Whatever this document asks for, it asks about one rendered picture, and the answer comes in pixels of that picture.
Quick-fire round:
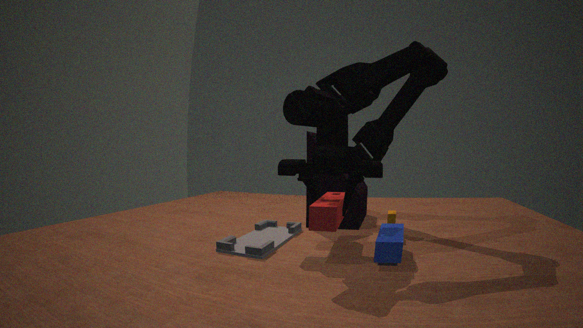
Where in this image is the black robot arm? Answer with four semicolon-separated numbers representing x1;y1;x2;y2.
283;41;448;177

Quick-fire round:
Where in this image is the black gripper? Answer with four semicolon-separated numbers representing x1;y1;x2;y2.
278;128;383;216

